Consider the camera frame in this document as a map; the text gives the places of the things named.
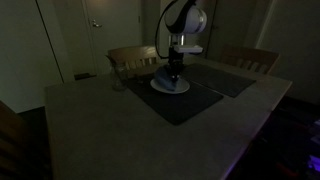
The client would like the white round plate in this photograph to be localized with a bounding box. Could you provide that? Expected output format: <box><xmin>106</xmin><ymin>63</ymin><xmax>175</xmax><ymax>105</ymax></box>
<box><xmin>150</xmin><ymin>78</ymin><xmax>190</xmax><ymax>94</ymax></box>

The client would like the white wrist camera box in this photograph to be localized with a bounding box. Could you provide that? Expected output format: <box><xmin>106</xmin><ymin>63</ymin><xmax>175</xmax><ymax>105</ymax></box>
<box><xmin>173</xmin><ymin>45</ymin><xmax>203</xmax><ymax>53</ymax></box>

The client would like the wooden chair near door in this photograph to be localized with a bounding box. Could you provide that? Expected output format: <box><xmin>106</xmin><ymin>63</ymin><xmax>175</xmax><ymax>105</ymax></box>
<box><xmin>220</xmin><ymin>45</ymin><xmax>280</xmax><ymax>74</ymax></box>

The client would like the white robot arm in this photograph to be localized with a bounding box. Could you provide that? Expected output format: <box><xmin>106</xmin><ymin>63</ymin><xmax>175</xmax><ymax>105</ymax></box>
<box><xmin>164</xmin><ymin>0</ymin><xmax>207</xmax><ymax>82</ymax></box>

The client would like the door with metal handle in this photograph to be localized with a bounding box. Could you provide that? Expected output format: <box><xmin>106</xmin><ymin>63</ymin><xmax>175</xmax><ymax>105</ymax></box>
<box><xmin>84</xmin><ymin>0</ymin><xmax>141</xmax><ymax>75</ymax></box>

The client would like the blue towel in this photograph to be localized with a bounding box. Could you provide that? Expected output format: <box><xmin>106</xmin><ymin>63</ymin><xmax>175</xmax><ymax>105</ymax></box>
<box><xmin>154</xmin><ymin>66</ymin><xmax>178</xmax><ymax>91</ymax></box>

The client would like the wooden chair near towel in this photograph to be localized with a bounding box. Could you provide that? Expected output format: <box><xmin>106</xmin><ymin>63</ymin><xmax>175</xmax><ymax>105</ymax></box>
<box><xmin>107</xmin><ymin>46</ymin><xmax>159</xmax><ymax>77</ymax></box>

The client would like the dark empty placemat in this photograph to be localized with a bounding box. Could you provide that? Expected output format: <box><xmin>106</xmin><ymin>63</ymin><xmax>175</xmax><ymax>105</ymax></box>
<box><xmin>182</xmin><ymin>64</ymin><xmax>255</xmax><ymax>98</ymax></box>

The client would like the dark wooden chair foreground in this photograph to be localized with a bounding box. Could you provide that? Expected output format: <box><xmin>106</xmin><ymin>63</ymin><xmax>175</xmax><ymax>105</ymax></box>
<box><xmin>0</xmin><ymin>101</ymin><xmax>53</xmax><ymax>180</ymax></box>

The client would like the dark placemat under plate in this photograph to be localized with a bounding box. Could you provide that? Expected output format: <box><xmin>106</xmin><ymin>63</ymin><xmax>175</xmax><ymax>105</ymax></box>
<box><xmin>127</xmin><ymin>74</ymin><xmax>223</xmax><ymax>125</ymax></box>

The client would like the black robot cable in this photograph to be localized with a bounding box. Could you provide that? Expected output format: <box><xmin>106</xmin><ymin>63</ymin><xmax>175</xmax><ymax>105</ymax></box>
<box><xmin>154</xmin><ymin>0</ymin><xmax>198</xmax><ymax>60</ymax></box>

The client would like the clear glass jar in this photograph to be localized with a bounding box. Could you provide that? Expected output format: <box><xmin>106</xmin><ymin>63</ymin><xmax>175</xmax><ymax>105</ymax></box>
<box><xmin>111</xmin><ymin>64</ymin><xmax>127</xmax><ymax>91</ymax></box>

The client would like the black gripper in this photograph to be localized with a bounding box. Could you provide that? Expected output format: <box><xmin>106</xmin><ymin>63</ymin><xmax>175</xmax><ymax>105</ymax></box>
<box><xmin>165</xmin><ymin>46</ymin><xmax>184</xmax><ymax>82</ymax></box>

